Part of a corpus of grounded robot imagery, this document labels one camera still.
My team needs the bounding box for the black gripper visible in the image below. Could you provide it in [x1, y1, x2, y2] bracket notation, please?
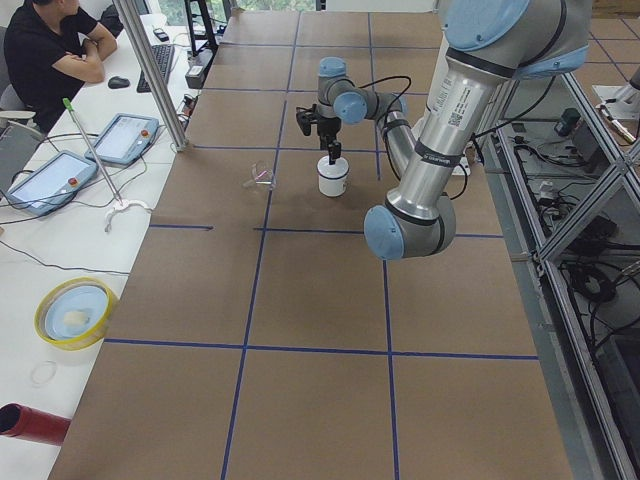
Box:
[317, 117, 341, 165]

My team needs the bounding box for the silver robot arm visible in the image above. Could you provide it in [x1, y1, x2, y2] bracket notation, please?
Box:
[318, 0, 592, 260]

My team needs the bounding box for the white enamel mug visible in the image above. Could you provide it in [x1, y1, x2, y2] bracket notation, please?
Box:
[318, 164, 349, 197]

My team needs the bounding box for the black keyboard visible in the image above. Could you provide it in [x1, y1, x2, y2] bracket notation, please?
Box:
[136, 44, 174, 93]

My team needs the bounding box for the far teach pendant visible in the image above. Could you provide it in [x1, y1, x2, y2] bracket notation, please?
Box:
[92, 113, 159, 167]

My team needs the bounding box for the teach pendant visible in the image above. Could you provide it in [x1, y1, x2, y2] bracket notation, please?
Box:
[7, 151, 98, 216]
[92, 113, 159, 167]

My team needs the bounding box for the black computer mouse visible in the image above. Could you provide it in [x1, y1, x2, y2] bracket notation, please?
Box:
[107, 76, 130, 90]

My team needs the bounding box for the near teach pendant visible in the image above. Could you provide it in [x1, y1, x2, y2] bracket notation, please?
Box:
[7, 151, 98, 216]

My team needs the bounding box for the seated person black shirt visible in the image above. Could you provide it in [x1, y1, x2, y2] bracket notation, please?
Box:
[4, 0, 117, 133]

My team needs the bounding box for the yellow rimmed bowl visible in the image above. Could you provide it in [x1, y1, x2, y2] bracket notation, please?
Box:
[34, 277, 119, 351]

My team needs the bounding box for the red cylinder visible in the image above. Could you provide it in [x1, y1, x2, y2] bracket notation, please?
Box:
[1, 403, 71, 446]

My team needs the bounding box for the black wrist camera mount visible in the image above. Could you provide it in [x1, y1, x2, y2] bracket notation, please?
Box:
[295, 104, 319, 136]

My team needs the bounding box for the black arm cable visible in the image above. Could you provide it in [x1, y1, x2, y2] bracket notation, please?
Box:
[357, 74, 474, 201]

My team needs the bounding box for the aluminium frame post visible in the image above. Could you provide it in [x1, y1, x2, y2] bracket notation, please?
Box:
[113, 0, 188, 152]

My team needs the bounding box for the grabber stick green handle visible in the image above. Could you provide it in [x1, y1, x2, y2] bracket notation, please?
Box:
[62, 97, 152, 233]

